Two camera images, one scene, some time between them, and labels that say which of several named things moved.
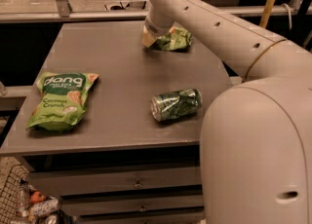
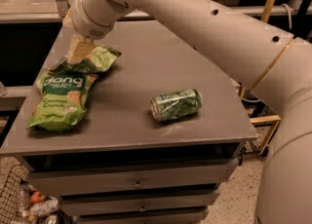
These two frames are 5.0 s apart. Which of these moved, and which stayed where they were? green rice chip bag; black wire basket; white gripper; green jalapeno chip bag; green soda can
Moved: green jalapeno chip bag; white gripper
Stayed: black wire basket; green soda can; green rice chip bag
